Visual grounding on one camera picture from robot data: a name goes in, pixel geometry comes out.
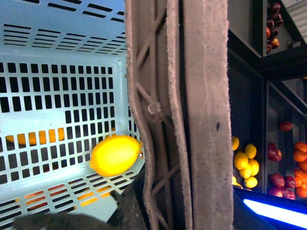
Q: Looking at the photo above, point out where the light blue plastic basket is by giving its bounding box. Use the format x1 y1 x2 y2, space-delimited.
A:
0 0 144 230

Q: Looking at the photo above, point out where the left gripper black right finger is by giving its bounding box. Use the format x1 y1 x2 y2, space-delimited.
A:
109 167 148 230

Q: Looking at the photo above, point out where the yellow lemon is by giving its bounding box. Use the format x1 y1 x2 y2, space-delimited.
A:
89 135 141 177

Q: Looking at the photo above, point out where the black fruit display shelf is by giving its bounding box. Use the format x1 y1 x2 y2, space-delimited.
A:
228 0 307 230

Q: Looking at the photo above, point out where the brown basket handle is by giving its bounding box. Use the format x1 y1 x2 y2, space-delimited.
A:
125 0 193 230
183 0 233 230

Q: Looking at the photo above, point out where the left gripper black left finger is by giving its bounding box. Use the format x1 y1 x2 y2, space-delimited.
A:
13 213 115 230

